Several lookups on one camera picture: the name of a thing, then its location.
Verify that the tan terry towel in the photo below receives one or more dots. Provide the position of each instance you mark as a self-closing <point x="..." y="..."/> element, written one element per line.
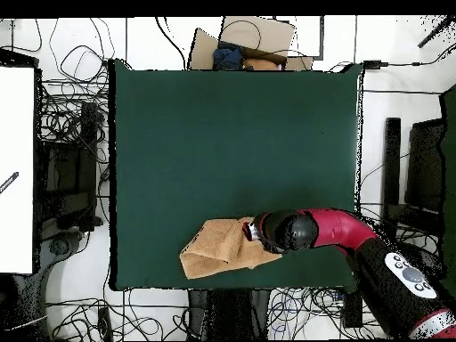
<point x="221" y="245"/>

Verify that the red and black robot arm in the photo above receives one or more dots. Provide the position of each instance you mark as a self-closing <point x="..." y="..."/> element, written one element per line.
<point x="338" y="228"/>

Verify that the dark green table cloth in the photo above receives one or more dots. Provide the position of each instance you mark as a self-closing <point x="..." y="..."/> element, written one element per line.
<point x="231" y="142"/>

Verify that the black upright bar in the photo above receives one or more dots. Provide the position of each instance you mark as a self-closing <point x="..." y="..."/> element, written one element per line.
<point x="391" y="171"/>

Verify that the orange garment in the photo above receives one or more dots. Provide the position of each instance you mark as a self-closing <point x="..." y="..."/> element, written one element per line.
<point x="260" y="65"/>

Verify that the black power strip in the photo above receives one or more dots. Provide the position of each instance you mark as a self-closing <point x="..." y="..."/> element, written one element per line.
<point x="105" y="324"/>

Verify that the dark blue garment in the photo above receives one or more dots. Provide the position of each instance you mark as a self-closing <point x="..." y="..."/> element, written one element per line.
<point x="228" y="57"/>

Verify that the black stand base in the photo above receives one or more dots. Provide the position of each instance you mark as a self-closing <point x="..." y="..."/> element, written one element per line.
<point x="62" y="245"/>

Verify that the brown cardboard box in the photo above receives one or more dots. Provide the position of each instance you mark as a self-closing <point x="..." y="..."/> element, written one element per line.
<point x="270" y="35"/>

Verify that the black power adapter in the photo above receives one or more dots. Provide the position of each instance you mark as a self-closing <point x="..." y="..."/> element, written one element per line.
<point x="374" y="65"/>

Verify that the white board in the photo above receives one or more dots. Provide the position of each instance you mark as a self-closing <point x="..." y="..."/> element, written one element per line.
<point x="16" y="160"/>

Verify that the black marker pen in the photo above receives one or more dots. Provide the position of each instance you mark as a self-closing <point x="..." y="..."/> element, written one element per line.
<point x="9" y="182"/>

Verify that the black rod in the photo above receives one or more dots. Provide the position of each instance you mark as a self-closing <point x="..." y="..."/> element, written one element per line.
<point x="436" y="32"/>

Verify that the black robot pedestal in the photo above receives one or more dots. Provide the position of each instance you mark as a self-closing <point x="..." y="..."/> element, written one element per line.
<point x="228" y="313"/>

